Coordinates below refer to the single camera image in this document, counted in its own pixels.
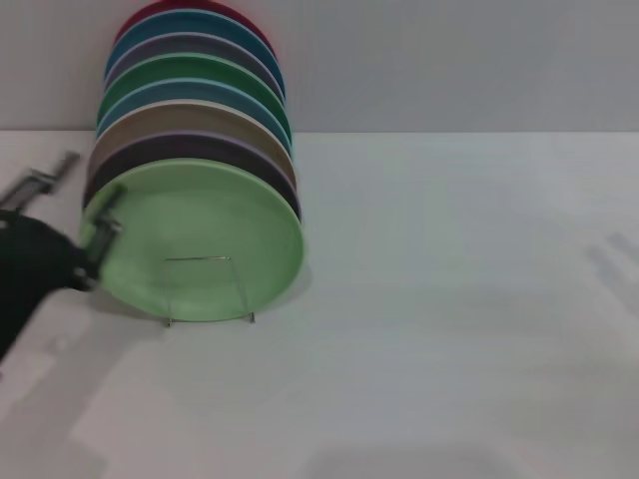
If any light green plate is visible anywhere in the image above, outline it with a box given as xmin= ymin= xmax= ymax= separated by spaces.
xmin=79 ymin=158 xmax=306 ymax=323

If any dark purple plate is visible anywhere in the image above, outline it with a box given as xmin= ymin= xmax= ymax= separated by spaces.
xmin=82 ymin=132 xmax=304 ymax=222

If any grey lavender plate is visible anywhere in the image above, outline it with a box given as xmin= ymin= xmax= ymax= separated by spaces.
xmin=103 ymin=32 xmax=287 ymax=102

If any dark green plate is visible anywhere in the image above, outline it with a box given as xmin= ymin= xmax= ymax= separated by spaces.
xmin=97 ymin=52 xmax=294 ymax=137

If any teal plate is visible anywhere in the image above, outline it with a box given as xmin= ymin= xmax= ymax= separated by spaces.
xmin=104 ymin=8 xmax=286 ymax=101

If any crimson red plate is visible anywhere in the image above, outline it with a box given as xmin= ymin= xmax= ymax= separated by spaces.
xmin=113 ymin=0 xmax=277 ymax=57

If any clear wire plate rack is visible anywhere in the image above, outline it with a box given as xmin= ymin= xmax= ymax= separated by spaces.
xmin=163 ymin=255 xmax=257 ymax=328

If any beige plate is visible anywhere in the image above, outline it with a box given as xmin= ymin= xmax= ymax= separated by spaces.
xmin=88 ymin=99 xmax=299 ymax=192

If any blue plate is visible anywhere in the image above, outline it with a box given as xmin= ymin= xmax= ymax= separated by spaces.
xmin=94 ymin=77 xmax=295 ymax=152

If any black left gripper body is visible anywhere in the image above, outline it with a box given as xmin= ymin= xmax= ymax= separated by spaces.
xmin=0 ymin=209 xmax=94 ymax=363

